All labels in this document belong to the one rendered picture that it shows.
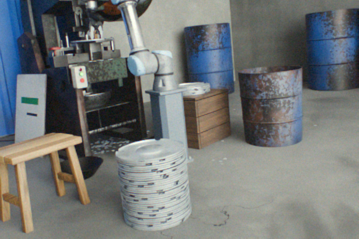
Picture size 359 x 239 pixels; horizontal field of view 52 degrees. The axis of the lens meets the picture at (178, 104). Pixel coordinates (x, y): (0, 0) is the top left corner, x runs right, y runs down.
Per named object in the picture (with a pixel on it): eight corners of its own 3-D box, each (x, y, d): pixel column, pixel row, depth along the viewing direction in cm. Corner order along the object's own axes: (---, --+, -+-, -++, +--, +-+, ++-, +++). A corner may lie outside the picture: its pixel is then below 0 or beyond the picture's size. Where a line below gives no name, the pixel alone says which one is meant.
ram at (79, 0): (98, 25, 260) (92, -18, 255) (79, 25, 250) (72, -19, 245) (85, 27, 273) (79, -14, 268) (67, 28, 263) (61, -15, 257)
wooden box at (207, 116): (231, 135, 270) (227, 88, 264) (199, 149, 242) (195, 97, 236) (189, 129, 296) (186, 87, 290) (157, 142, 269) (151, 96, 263)
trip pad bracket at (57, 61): (71, 84, 234) (67, 53, 231) (57, 86, 228) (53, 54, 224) (67, 84, 239) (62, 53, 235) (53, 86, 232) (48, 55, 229)
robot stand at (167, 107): (194, 160, 221) (187, 87, 214) (168, 168, 212) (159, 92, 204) (177, 154, 237) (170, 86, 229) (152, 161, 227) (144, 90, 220)
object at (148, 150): (188, 138, 165) (188, 137, 165) (178, 160, 137) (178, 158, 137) (127, 142, 170) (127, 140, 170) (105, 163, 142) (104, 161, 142)
